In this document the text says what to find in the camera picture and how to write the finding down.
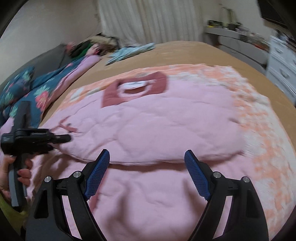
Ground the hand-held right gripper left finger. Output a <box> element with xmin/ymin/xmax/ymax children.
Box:
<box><xmin>25</xmin><ymin>149</ymin><xmax>111</xmax><ymax>241</ymax></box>

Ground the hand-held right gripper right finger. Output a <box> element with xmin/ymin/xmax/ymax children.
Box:
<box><xmin>184</xmin><ymin>149</ymin><xmax>270</xmax><ymax>241</ymax></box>

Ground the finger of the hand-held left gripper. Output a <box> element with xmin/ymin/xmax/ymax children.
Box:
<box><xmin>47</xmin><ymin>133</ymin><xmax>72</xmax><ymax>145</ymax></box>

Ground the pink quilted jacket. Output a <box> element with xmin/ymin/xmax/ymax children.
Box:
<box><xmin>23</xmin><ymin>72</ymin><xmax>247</xmax><ymax>241</ymax></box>

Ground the pile of mixed clothes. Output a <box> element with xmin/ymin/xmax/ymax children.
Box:
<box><xmin>66</xmin><ymin>35</ymin><xmax>120</xmax><ymax>58</ymax></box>

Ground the person's left hand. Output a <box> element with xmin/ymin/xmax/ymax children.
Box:
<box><xmin>0</xmin><ymin>154</ymin><xmax>33</xmax><ymax>202</ymax></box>

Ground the blue floral quilt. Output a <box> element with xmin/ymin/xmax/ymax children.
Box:
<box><xmin>0</xmin><ymin>56</ymin><xmax>101</xmax><ymax>138</ymax></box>

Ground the orange white checked blanket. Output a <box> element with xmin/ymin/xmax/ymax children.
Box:
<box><xmin>58</xmin><ymin>64</ymin><xmax>296</xmax><ymax>239</ymax></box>

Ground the grey headboard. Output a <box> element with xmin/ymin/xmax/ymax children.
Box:
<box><xmin>0</xmin><ymin>44</ymin><xmax>71</xmax><ymax>93</ymax></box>

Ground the light blue garment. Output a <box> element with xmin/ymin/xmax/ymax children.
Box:
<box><xmin>105</xmin><ymin>43</ymin><xmax>156</xmax><ymax>67</ymax></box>

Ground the bed with tan cover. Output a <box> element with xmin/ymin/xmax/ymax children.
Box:
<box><xmin>0</xmin><ymin>40</ymin><xmax>296</xmax><ymax>241</ymax></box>

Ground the grey vanity dresser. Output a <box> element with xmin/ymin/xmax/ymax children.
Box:
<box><xmin>205</xmin><ymin>25</ymin><xmax>270</xmax><ymax>75</ymax></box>

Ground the white drawer chest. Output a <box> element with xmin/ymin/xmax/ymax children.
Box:
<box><xmin>266</xmin><ymin>35</ymin><xmax>296</xmax><ymax>105</ymax></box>

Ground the white curtain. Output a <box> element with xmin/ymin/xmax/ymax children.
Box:
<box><xmin>97</xmin><ymin>0</ymin><xmax>204</xmax><ymax>45</ymax></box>

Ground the clutter of cosmetics bottles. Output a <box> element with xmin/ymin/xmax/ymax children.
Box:
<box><xmin>207</xmin><ymin>20</ymin><xmax>271</xmax><ymax>48</ymax></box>

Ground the black wall television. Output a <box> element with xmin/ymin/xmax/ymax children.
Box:
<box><xmin>258</xmin><ymin>0</ymin><xmax>287</xmax><ymax>26</ymax></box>

